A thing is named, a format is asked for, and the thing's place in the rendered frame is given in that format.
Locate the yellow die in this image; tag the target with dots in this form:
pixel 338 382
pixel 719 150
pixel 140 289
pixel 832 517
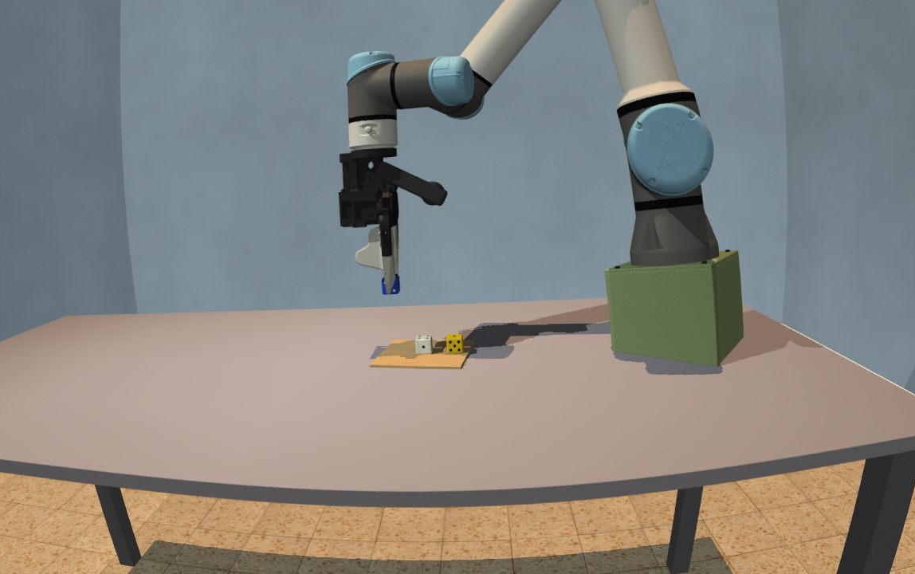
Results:
pixel 454 343

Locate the blue die with white pips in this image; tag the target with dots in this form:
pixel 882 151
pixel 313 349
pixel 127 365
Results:
pixel 395 288

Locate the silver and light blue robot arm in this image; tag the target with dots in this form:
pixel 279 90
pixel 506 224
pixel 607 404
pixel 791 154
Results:
pixel 669 146

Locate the tan mat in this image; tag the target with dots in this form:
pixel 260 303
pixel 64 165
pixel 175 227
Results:
pixel 402 354

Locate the grey die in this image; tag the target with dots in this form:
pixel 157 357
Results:
pixel 424 344

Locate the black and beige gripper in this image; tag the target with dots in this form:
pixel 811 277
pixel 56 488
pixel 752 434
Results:
pixel 360 208

